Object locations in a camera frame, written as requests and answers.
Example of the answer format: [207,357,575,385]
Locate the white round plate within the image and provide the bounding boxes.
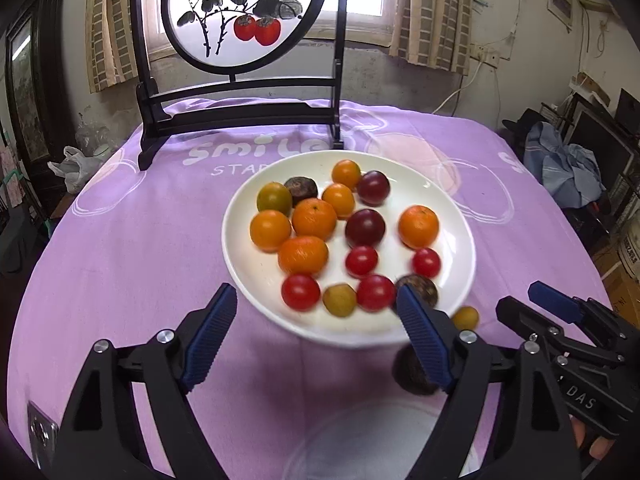
[221,151,476,348]

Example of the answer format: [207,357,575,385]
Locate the brown passion fruit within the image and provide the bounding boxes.
[395,274,439,311]
[284,176,318,200]
[391,345,446,396]

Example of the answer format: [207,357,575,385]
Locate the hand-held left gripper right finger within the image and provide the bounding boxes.
[395,285,586,480]

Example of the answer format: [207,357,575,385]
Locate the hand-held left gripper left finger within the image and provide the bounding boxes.
[50,282,239,480]

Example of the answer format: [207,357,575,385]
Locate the black framed panel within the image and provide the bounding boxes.
[570,89,640,196]

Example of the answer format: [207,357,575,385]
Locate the white wall cable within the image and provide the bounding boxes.
[432,57,487,114]

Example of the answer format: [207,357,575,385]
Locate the dark wooden cabinet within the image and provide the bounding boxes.
[4,10,67,163]

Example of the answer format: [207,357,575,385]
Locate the small orange kumquat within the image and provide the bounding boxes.
[321,183,356,219]
[332,159,362,189]

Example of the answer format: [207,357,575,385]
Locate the white plastic bag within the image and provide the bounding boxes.
[47,146,108,193]

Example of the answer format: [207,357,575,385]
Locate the large dark red plum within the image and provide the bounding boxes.
[345,208,387,247]

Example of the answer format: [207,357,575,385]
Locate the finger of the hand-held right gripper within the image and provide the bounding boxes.
[528,281,640,347]
[496,296,622,367]

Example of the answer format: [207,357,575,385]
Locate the person's right hand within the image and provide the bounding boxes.
[570,416,618,460]

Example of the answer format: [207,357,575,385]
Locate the purple printed tablecloth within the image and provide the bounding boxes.
[7,99,618,480]

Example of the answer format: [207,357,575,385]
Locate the beige checked curtain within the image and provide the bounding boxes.
[85,0,147,93]
[390,0,473,76]

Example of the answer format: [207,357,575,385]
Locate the small dark red plum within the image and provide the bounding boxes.
[357,170,391,206]

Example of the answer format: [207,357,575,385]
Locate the white wall power strip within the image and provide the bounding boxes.
[472,45,501,67]

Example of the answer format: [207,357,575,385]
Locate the brown cardboard box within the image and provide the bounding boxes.
[602,260,640,321]

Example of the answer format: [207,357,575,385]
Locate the blue cloth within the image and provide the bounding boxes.
[530,122,606,208]

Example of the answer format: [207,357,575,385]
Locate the grey metal plate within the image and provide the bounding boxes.
[27,402,60,463]

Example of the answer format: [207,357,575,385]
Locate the small yellow fruit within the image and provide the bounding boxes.
[451,306,480,332]
[322,284,357,318]

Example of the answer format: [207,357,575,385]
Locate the white framed wall picture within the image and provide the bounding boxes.
[547,0,577,28]

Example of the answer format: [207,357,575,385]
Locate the orange tangerine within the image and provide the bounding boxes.
[278,235,330,276]
[398,205,440,249]
[292,198,338,241]

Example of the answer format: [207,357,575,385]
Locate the smooth orange fruit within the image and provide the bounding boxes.
[250,210,292,253]

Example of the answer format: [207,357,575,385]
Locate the red cherry tomato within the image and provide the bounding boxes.
[281,274,321,310]
[345,245,379,278]
[356,274,396,312]
[412,247,442,279]

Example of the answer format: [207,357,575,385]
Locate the yellow-green tangerine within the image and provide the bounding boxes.
[256,182,293,214]

